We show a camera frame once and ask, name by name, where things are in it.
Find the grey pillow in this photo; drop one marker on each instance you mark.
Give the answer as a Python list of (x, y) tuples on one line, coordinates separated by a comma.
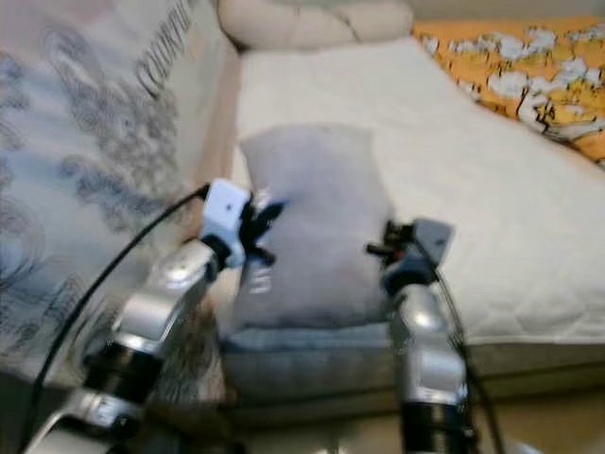
[(321, 227)]

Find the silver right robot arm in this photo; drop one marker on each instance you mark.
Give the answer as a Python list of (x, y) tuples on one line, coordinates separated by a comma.
[(425, 359)]

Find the white quilted mattress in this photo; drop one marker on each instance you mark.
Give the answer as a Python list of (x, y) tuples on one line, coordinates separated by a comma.
[(482, 208)]

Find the grey bed base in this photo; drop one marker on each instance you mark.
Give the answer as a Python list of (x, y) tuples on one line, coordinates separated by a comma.
[(529, 364)]

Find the beige pillow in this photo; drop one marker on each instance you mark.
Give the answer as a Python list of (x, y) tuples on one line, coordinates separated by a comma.
[(302, 24)]

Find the yellow egg-cartoon duvet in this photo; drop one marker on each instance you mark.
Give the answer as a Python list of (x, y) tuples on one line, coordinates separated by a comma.
[(529, 85)]

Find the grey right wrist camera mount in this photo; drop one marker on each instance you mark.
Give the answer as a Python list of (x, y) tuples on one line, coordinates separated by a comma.
[(435, 238)]

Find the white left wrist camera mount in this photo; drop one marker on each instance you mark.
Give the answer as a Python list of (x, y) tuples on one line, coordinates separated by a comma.
[(225, 208)]

